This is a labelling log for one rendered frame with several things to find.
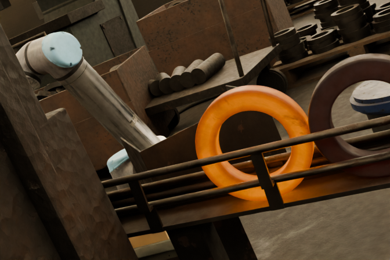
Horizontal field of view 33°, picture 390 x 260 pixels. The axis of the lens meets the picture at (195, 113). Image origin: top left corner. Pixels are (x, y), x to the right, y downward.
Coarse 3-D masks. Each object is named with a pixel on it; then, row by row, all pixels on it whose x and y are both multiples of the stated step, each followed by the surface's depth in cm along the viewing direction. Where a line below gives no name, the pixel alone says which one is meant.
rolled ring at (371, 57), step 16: (336, 64) 98; (352, 64) 95; (368, 64) 94; (384, 64) 94; (320, 80) 98; (336, 80) 96; (352, 80) 95; (368, 80) 95; (384, 80) 94; (320, 96) 97; (336, 96) 97; (320, 112) 98; (320, 128) 99; (320, 144) 100; (336, 144) 99; (336, 160) 100; (368, 176) 100; (384, 176) 99
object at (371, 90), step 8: (360, 88) 209; (368, 88) 205; (376, 88) 202; (384, 88) 198; (352, 96) 209; (360, 96) 201; (368, 96) 198; (376, 96) 194; (384, 96) 191; (352, 104) 202; (360, 104) 198; (368, 104) 195; (376, 104) 192; (384, 104) 190; (360, 112) 203; (368, 112) 196; (376, 112) 195; (384, 112) 193; (376, 128) 202; (384, 128) 198
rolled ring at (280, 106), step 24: (240, 96) 101; (264, 96) 100; (288, 96) 102; (216, 120) 103; (288, 120) 100; (216, 144) 106; (312, 144) 101; (216, 168) 106; (288, 168) 103; (240, 192) 106; (264, 192) 105
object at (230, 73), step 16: (224, 16) 354; (272, 32) 407; (272, 48) 406; (192, 64) 410; (208, 64) 397; (224, 64) 414; (240, 64) 361; (256, 64) 379; (160, 80) 408; (176, 80) 400; (192, 80) 394; (208, 80) 394; (224, 80) 374; (240, 80) 360; (272, 80) 417; (160, 96) 411; (176, 96) 388; (192, 96) 377; (208, 96) 373; (176, 112) 459
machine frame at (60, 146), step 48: (0, 48) 94; (0, 96) 86; (0, 144) 88; (48, 144) 97; (0, 192) 85; (48, 192) 89; (96, 192) 105; (0, 240) 82; (48, 240) 90; (96, 240) 101
